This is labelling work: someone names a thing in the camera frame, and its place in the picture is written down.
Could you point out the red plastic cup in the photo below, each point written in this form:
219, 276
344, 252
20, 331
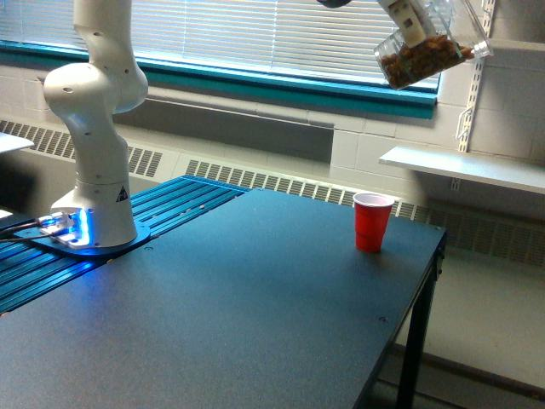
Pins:
372, 211

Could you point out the blue round robot base plate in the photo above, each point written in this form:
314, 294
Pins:
143, 236

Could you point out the white wall shelf lower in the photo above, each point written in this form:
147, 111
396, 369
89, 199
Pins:
485, 169

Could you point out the white window blinds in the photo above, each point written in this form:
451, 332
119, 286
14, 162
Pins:
288, 43

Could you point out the clear container with brown pieces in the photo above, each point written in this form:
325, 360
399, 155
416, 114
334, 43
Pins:
454, 36

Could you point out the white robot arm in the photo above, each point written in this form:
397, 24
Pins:
85, 96

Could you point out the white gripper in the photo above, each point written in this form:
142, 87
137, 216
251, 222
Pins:
410, 21

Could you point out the blue ribbed aluminium rail plate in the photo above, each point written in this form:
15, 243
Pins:
103, 217

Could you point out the teal window sill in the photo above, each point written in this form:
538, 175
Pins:
290, 91

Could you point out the white wall shelf upper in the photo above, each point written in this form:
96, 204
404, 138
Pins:
517, 46

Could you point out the white wall shelf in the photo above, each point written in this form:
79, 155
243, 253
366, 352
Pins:
485, 169
517, 46

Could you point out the white radiator grille cover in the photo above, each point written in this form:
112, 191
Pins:
500, 237

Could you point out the black table leg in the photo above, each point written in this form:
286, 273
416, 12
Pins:
414, 347

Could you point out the white shelf standard rail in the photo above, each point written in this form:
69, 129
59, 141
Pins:
466, 117

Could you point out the white desk edge left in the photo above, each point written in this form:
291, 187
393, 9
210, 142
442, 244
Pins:
10, 143

